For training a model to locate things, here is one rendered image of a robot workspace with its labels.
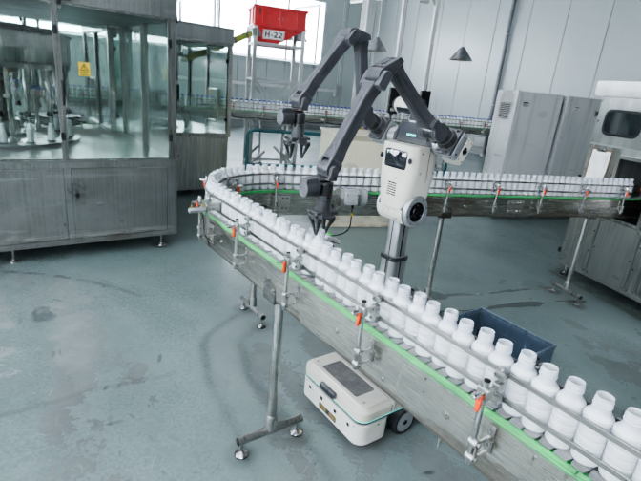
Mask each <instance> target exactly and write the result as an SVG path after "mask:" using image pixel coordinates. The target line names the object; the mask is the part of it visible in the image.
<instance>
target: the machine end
mask: <svg viewBox="0 0 641 481"><path fill-rule="evenodd" d="M595 94H596V95H599V96H603V98H602V102H601V105H600V109H599V112H597V111H595V115H594V116H597V119H596V123H595V126H594V130H593V133H592V137H591V141H590V144H589V150H588V153H587V157H586V161H585V164H584V168H583V172H582V175H578V177H581V178H582V179H583V177H584V176H585V174H586V171H587V168H588V165H589V159H590V156H591V152H592V149H593V147H595V148H602V149H606V150H611V151H613V152H612V156H611V159H610V164H609V168H608V171H607V173H606V176H605V178H608V179H610V178H623V179H624V180H625V178H627V179H630V178H631V179H634V181H633V184H641V82H629V81H598V83H597V87H596V91H595ZM583 219H584V218H569V223H568V227H567V230H566V234H565V237H564V240H563V244H562V247H558V251H559V252H560V255H559V258H558V262H559V263H561V264H563V265H564V266H565V267H566V268H565V270H564V271H559V274H561V275H563V276H567V275H568V269H569V267H570V263H571V260H572V256H573V253H574V249H575V246H576V242H577V240H578V236H579V233H580V229H581V226H582V222H583ZM574 271H576V272H578V273H580V274H582V275H584V276H586V277H588V278H591V279H593V280H595V281H597V282H599V283H601V284H603V285H605V286H607V287H609V288H611V289H613V290H615V291H617V292H619V293H620V294H622V295H624V296H626V297H628V298H630V299H632V300H634V301H636V302H638V303H641V214H640V217H639V218H597V219H596V220H589V223H588V226H587V230H586V233H585V236H584V239H583V242H582V246H581V249H580V253H579V256H578V260H577V263H576V266H575V269H574Z"/></svg>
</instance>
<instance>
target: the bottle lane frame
mask: <svg viewBox="0 0 641 481"><path fill-rule="evenodd" d="M209 221H210V223H211V224H213V225H214V233H216V235H215V236H214V245H212V244H211V243H210V246H209V247H211V248H212V249H213V250H214V251H215V252H217V253H218V254H219V255H220V256H221V257H222V258H223V259H225V260H226V261H227V262H229V263H230V264H231V265H232V266H233V262H234V257H233V254H234V251H235V237H232V229H231V228H227V225H225V224H223V223H222V222H220V221H219V220H217V219H216V218H214V217H213V216H211V215H209ZM245 247H247V248H248V254H246V255H245V256H246V257H247V263H245V264H241V265H240V266H239V267H238V268H237V271H239V272H240V273H241V274H242V275H243V276H245V277H246V278H247V279H248V280H249V281H251V282H252V283H253V284H254V285H256V286H257V287H258V288H259V289H260V290H262V291H263V284H264V281H265V279H267V280H268V281H270V282H271V283H272V284H274V285H275V288H276V300H275V302H276V303H277V304H279V305H280V306H281V303H282V301H283V297H282V295H281V294H282V292H283V287H284V275H285V273H282V264H281V263H277V261H276V260H275V259H273V258H272V257H271V256H269V255H267V254H266V253H265V252H263V251H262V250H260V249H259V248H258V247H256V246H255V245H254V244H252V243H251V242H250V241H248V240H246V239H245V238H244V237H242V236H241V235H238V254H239V255H242V254H245ZM245 256H239V259H238V263H243V262H245ZM297 284H298V285H299V286H300V293H297V294H294V295H290V297H289V298H288V303H294V302H295V301H296V295H298V296H299V302H298V303H295V304H291V305H289V307H288V308H287V309H286V311H287V312H288V313H289V314H291V315H292V316H293V317H294V318H295V319H297V320H298V321H299V322H300V323H301V324H303V325H304V326H305V327H307V328H308V329H309V330H310V331H311V332H313V333H314V334H315V335H316V336H317V337H319V338H320V339H321V340H322V341H323V342H325V343H326V344H327V345H328V346H330V347H331V348H332V349H333V350H334V351H336V352H337V353H338V354H339V355H340V356H342V357H343V359H344V360H345V361H347V362H348V363H349V364H350V365H352V361H353V360H354V356H355V353H354V352H353V350H354V348H355V347H356V341H357V334H358V327H359V326H356V315H353V316H352V315H351V312H350V311H348V310H347V309H346V307H343V306H341V305H340V303H336V302H335V301H334V300H333V299H331V298H329V297H328V296H327V294H323V293H322V292H321V291H320V290H318V289H317V288H316V287H315V286H313V285H312V284H310V283H309V282H307V281H305V280H304V279H302V278H301V277H300V276H299V275H297V274H295V273H294V272H292V271H291V270H289V279H288V291H287V292H288V293H294V292H296V291H297ZM281 307H282V306H281ZM371 339H374V340H375V341H376V343H375V348H374V349H373V348H372V349H370V350H371V351H372V352H374V355H373V361H369V362H367V363H364V364H362V366H361V367H360V368H358V369H357V370H358V371H359V372H360V373H361V374H362V375H364V376H365V377H366V378H367V379H368V380H370V381H371V382H372V383H373V384H374V385H376V386H377V387H378V388H379V389H381V390H382V391H383V392H384V393H385V394H387V395H388V396H389V397H390V398H391V399H393V400H394V401H395V402H396V403H397V404H399V405H400V406H401V407H402V408H404V409H405V410H406V411H407V412H409V413H410V414H411V415H412V416H413V417H415V418H416V419H417V420H418V421H419V422H421V423H422V424H423V425H424V426H425V427H427V428H428V429H429V430H430V431H432V432H433V433H434V434H435V435H436V436H438V437H439V438H440V439H441V440H442V441H444V442H445V443H446V444H447V445H448V446H450V447H451V448H452V449H453V450H455V451H456V452H457V453H458V454H459V455H461V456H462V457H463V458H464V455H465V452H466V451H467V446H468V443H467V440H468V438H469V437H470V434H471V431H472V427H473V423H474V418H475V414H476V411H475V410H474V406H475V400H472V399H471V393H472V392H470V393H466V392H465V391H463V390H462V389H461V388H459V386H460V385H457V386H456V385H454V384H453V383H451V382H450V381H449V380H448V378H449V377H446V378H445V377H444V376H442V375H441V374H439V373H438V370H439V369H438V370H434V369H432V368H431V367H429V366H428V365H427V364H428V363H426V364H425V363H423V362H422V361H420V360H419V359H418V357H419V356H417V357H415V356H413V355H412V354H410V353H409V352H408V350H404V349H403V348H402V347H400V344H398V345H397V344H395V343H394V342H393V341H391V338H387V337H385V336H384V335H383V332H382V333H381V332H379V331H378V330H376V329H375V327H372V326H370V325H369V324H368V323H367V322H364V324H363V331H362V343H361V349H362V350H364V349H367V348H369V347H370V343H371ZM496 410H497V409H495V410H491V409H490V408H488V407H486V406H485V409H484V413H483V417H482V421H481V425H480V428H479V432H478V437H477V438H478V439H479V440H481V439H482V438H484V437H486V436H488V434H487V432H488V429H489V425H490V424H491V425H492V426H494V427H495V428H496V432H495V436H494V438H492V437H490V438H489V439H488V440H490V441H491V442H492V447H491V451H490V452H488V451H487V452H486V453H484V454H482V455H481V456H479V457H478V458H477V459H478V461H477V463H473V464H470V465H472V466H473V467H474V468H475V469H476V470H478V471H479V472H480V473H481V474H483V475H484V476H485V477H486V478H487V479H489V480H490V481H593V480H591V479H590V478H589V472H587V473H582V472H580V471H579V470H578V469H576V468H575V467H573V466H572V465H571V464H570V463H571V462H572V460H570V461H568V462H566V461H565V460H563V459H562V458H560V457H559V456H557V455H556V454H554V451H555V449H554V450H548V449H547V448H545V447H544V446H543V445H541V444H540V443H538V441H539V439H540V438H538V439H532V438H531V437H530V436H528V435H527V434H525V433H524V429H518V428H516V427H515V426H513V425H512V424H510V422H509V420H510V419H511V418H510V419H504V418H503V417H501V416H500V415H498V414H497V413H496ZM464 459H465V458H464Z"/></svg>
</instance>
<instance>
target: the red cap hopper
mask: <svg viewBox="0 0 641 481"><path fill-rule="evenodd" d="M247 10H248V11H249V23H248V26H247V27H254V28H259V31H260V34H261V36H258V32H257V36H251V37H249V38H248V40H247V64H246V88H245V98H247V99H248V102H249V89H250V83H251V99H253V102H255V89H256V90H257V91H258V92H259V94H261V91H260V90H259V88H258V87H257V86H256V83H257V85H258V86H259V87H260V88H261V90H262V91H263V92H264V93H265V95H266V96H268V95H269V94H268V93H267V92H266V91H265V90H264V89H263V87H262V86H261V85H260V84H259V83H258V81H268V82H278V83H288V84H287V85H285V86H284V87H283V88H282V89H281V90H280V91H279V92H278V93H277V95H280V94H281V93H282V92H283V91H284V90H285V89H286V88H287V87H288V86H289V85H290V87H289V92H288V93H287V94H286V95H285V96H284V97H285V98H286V97H287V96H288V95H289V100H288V103H289V102H291V97H292V95H293V91H294V90H295V89H296V88H298V89H299V87H300V86H301V85H302V75H303V62H304V50H305V36H306V32H307V29H306V15H307V14H309V11H306V10H293V9H287V8H280V7H273V6H267V5H261V4H253V5H252V6H251V7H249V8H248V9H247ZM300 33H301V42H300V47H299V46H297V35H298V34H300ZM292 37H293V45H292V46H291V45H282V44H280V43H282V42H284V41H286V40H288V39H290V38H292ZM252 38H253V41H252ZM251 46H253V55H252V77H250V67H251ZM257 47H265V48H273V49H282V50H289V51H292V58H291V72H290V81H286V80H276V79H266V78H256V65H257ZM299 50H300V67H299V80H298V82H295V81H294V75H295V62H296V51H299ZM294 84H297V85H296V86H295V87H294ZM247 132H248V120H244V136H243V160H242V165H245V147H246V134H247ZM294 144H295V146H294V151H293V158H292V162H291V160H290V159H289V158H288V154H287V151H286V149H285V153H283V158H282V161H284V164H296V161H297V149H298V143H296V142H294ZM258 147H259V146H258V145H257V146H256V147H255V148H254V149H253V150H252V148H253V133H251V134H250V138H249V160H248V162H253V163H254V162H256V161H257V160H275V161H279V158H266V157H261V156H262V155H263V154H264V153H265V151H263V152H261V153H260V154H259V155H258V156H257V157H252V153H253V152H254V151H256V149H257V148H258ZM252 159H253V161H252Z"/></svg>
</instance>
